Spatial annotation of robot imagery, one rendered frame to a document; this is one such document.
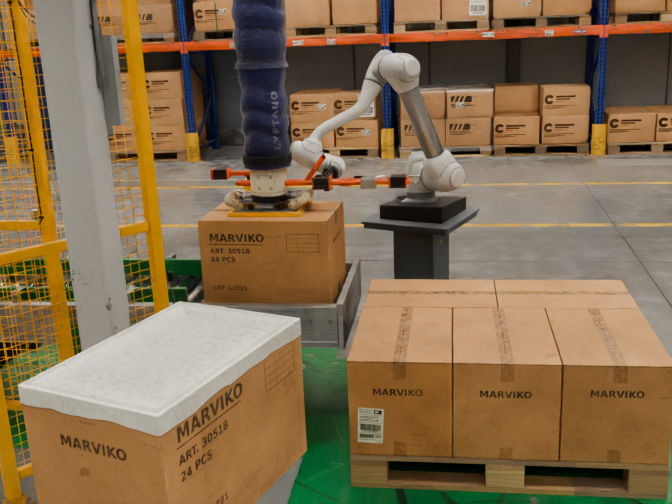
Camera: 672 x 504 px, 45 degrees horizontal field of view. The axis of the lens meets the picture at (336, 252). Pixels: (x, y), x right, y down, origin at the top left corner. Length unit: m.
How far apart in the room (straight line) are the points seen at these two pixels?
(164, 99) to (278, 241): 8.04
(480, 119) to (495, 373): 7.84
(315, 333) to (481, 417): 0.85
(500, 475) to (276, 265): 1.31
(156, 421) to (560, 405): 1.81
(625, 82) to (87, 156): 10.14
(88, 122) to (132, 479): 1.33
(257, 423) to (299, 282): 1.63
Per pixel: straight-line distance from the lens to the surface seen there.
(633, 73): 12.23
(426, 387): 3.09
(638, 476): 3.33
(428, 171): 4.15
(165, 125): 11.54
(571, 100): 10.82
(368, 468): 3.27
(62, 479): 2.01
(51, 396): 1.91
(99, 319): 2.93
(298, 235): 3.55
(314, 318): 3.52
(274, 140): 3.62
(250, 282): 3.67
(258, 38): 3.57
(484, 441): 3.19
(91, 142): 2.78
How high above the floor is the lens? 1.78
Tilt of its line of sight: 16 degrees down
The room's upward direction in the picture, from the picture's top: 2 degrees counter-clockwise
